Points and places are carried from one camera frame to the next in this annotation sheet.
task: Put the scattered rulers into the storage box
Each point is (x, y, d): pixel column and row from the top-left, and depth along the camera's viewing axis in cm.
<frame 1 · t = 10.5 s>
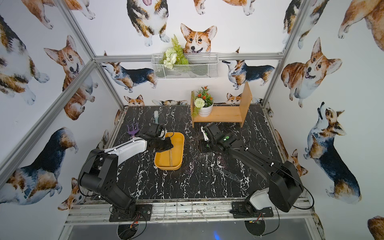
left hand: (172, 141, 93), fingers closed
right hand: (203, 141, 82), fingers open
yellow plastic storage box: (172, 159, 90), point 5 cm above the table
wooden shelf: (231, 114, 110), point 7 cm above the table
white potted plant: (203, 103, 95), point 22 cm above the table
teal cleaning brush: (156, 115, 118), on the table
grey clear stencil ruler: (230, 175, 87), on the table

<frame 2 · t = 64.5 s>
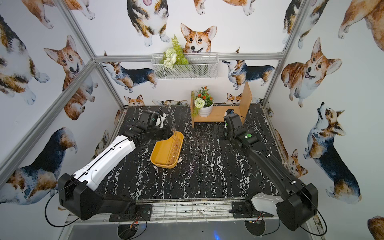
left hand: (172, 129, 80), fingers closed
right hand: (225, 125, 78), fingers open
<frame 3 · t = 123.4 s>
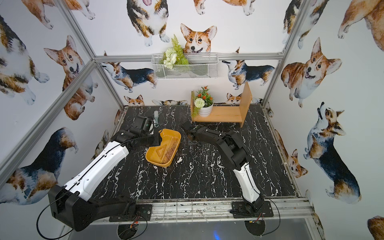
left hand: (158, 135, 80), fingers open
right hand: (199, 137, 101), fingers open
yellow plastic storage box: (162, 155, 95), on the table
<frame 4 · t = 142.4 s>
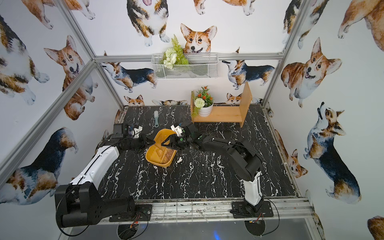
left hand: (153, 138, 83), fingers closed
right hand: (166, 139, 82), fingers open
